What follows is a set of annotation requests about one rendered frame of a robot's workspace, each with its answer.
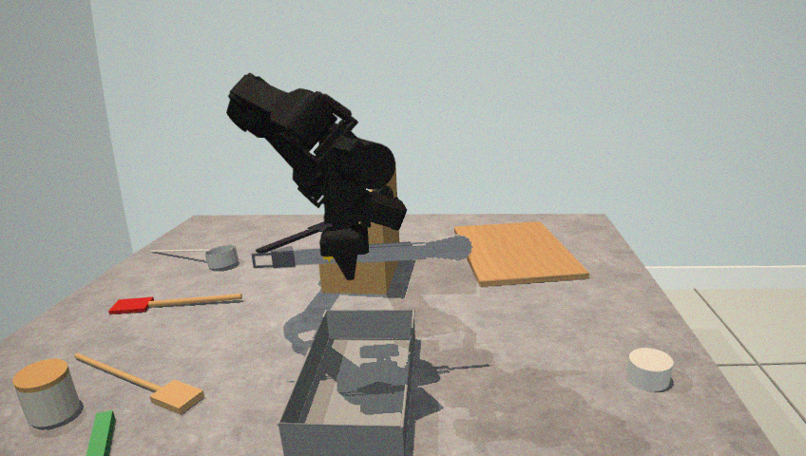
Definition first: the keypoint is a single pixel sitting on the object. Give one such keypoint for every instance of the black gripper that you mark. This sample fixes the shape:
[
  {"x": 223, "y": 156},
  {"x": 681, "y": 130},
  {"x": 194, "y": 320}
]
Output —
[{"x": 345, "y": 239}]

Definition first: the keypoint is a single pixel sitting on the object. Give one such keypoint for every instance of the red spatula with wooden handle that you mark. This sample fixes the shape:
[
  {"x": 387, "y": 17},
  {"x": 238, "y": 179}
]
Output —
[{"x": 138, "y": 305}]

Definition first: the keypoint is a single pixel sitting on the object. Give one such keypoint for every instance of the green rectangular bar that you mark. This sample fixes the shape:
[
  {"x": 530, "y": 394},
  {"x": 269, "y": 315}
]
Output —
[{"x": 99, "y": 442}]

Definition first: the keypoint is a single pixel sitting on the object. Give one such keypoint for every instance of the grey saucepan with long thin handle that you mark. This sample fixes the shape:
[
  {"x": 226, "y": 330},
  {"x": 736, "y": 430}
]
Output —
[{"x": 217, "y": 257}]

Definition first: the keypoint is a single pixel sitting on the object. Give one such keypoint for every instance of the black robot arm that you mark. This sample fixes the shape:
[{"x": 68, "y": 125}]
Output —
[{"x": 293, "y": 122}]

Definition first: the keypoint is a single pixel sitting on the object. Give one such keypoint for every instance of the grey cylinder with orange lid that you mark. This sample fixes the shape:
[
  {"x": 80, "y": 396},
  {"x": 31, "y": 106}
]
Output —
[{"x": 46, "y": 392}]

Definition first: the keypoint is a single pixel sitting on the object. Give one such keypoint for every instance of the grey cylinder with cream top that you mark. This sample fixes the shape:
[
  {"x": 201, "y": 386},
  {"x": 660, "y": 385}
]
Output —
[{"x": 649, "y": 369}]

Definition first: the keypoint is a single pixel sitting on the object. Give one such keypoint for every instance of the grey tongs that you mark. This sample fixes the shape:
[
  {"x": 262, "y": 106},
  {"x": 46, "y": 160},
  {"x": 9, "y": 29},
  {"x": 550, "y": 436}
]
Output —
[{"x": 457, "y": 247}]

